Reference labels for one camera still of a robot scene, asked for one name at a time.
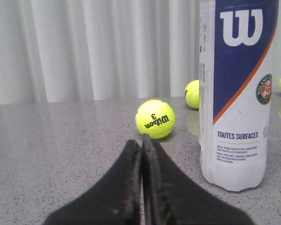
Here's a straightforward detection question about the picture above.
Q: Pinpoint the far left tennis ball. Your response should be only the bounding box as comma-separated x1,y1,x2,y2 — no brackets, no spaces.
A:
135,99,176,139

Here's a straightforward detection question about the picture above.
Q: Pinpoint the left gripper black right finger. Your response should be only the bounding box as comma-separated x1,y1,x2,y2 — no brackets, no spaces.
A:
142,134,254,225

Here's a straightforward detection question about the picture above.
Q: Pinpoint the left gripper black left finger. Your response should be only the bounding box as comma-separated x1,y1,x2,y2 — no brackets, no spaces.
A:
44,140,141,225

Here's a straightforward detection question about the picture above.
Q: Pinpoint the grey curtain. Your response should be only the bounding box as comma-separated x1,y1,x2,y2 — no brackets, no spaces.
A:
0,0,281,105

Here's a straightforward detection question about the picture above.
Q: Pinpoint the Roland Garros tennis ball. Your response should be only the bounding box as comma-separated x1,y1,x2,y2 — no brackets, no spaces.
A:
184,80,200,109

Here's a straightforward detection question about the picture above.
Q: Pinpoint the white Wilson tennis ball can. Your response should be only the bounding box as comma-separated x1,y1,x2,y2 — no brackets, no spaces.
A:
199,0,279,192

